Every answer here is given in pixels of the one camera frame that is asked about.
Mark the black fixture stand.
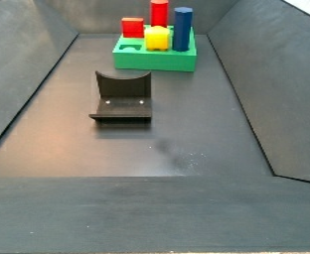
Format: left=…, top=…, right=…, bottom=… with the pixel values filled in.
left=88, top=71, right=152, bottom=121

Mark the green block base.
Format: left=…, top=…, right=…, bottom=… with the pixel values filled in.
left=112, top=29, right=198, bottom=71

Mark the yellow rounded block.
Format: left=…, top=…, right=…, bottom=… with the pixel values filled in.
left=144, top=26, right=170, bottom=51

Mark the red cube block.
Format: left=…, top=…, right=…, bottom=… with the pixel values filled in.
left=120, top=17, right=144, bottom=38

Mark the blue hexagonal column block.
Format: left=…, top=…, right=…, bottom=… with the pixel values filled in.
left=172, top=7, right=194, bottom=52

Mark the red cylinder block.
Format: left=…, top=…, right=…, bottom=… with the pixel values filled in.
left=149, top=0, right=168, bottom=27

